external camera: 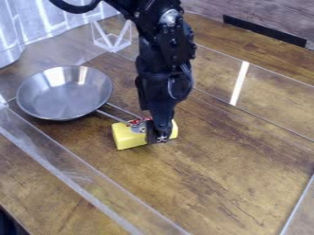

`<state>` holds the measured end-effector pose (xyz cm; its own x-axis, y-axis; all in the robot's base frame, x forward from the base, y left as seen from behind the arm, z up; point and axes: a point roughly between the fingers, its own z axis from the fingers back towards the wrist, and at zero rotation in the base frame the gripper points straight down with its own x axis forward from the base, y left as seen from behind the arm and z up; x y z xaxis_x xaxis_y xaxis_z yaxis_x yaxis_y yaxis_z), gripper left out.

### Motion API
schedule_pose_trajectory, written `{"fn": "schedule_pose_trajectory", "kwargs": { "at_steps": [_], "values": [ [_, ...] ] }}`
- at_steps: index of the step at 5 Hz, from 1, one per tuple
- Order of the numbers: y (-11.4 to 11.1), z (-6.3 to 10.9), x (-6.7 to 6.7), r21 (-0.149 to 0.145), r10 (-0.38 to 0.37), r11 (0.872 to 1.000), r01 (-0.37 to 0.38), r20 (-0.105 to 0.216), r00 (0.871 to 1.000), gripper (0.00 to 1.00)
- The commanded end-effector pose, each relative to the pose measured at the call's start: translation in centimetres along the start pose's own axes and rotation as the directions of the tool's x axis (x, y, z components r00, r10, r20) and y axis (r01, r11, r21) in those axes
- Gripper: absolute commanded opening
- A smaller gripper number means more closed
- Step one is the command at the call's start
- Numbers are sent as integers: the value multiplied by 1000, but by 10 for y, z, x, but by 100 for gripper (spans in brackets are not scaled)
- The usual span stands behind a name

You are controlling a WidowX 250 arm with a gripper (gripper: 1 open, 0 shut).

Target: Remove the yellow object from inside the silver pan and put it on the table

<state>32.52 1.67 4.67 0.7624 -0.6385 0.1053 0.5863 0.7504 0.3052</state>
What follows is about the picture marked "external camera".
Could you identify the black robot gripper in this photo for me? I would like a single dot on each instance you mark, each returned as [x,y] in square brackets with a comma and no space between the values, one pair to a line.
[160,91]

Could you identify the yellow butter block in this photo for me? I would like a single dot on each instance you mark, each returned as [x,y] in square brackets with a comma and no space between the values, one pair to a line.
[133,133]

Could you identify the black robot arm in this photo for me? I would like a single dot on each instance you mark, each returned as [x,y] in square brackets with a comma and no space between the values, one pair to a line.
[166,50]

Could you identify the silver frying pan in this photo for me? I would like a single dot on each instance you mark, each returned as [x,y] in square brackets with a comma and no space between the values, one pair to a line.
[67,92]

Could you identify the black strip on table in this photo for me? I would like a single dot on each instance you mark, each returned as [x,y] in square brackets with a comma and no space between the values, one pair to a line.
[268,32]

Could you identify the white sheer curtain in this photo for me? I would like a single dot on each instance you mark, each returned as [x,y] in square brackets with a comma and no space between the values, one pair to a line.
[32,20]

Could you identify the clear acrylic corner bracket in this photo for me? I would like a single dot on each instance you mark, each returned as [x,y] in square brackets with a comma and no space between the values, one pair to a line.
[108,41]

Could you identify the clear acrylic back wall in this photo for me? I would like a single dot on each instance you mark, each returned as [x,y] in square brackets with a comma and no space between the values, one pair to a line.
[246,105]

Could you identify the clear acrylic wall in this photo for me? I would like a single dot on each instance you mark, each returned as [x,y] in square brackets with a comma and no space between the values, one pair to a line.
[124,209]
[246,105]

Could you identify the clear acrylic front wall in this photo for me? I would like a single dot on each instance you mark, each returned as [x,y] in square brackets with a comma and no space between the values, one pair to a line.
[124,209]

